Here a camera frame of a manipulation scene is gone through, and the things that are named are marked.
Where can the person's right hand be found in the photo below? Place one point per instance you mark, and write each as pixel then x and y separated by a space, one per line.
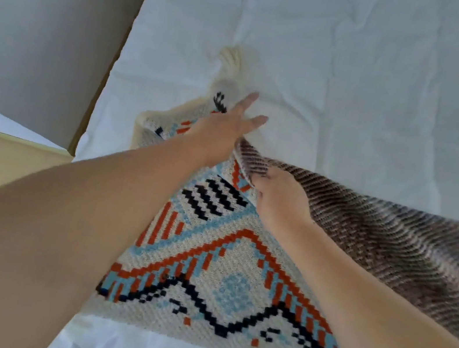
pixel 282 201

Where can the person's left hand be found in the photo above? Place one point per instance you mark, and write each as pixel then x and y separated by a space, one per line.
pixel 218 138

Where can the patterned woven blanket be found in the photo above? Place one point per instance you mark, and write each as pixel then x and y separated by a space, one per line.
pixel 231 287

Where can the person's left forearm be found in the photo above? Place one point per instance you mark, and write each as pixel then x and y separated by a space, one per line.
pixel 45 236

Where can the person's right forearm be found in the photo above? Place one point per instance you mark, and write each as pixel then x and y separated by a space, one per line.
pixel 383 331

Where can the near bed white duvet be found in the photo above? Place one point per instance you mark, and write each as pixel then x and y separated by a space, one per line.
pixel 362 71

